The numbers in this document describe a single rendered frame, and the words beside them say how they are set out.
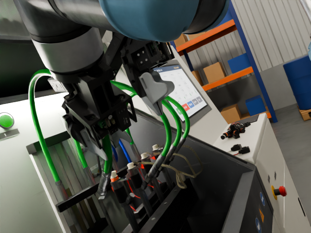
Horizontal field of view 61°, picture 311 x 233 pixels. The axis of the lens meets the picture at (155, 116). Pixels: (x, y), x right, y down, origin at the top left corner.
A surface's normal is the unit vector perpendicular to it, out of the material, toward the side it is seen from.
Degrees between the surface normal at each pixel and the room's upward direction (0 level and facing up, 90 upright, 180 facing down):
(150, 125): 90
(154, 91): 93
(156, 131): 90
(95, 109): 103
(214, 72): 90
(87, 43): 129
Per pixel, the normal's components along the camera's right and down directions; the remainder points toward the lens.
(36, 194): 0.82, -0.32
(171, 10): 0.85, 0.32
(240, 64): -0.29, 0.17
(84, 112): -0.11, -0.68
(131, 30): -0.40, 0.89
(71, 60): 0.30, 0.68
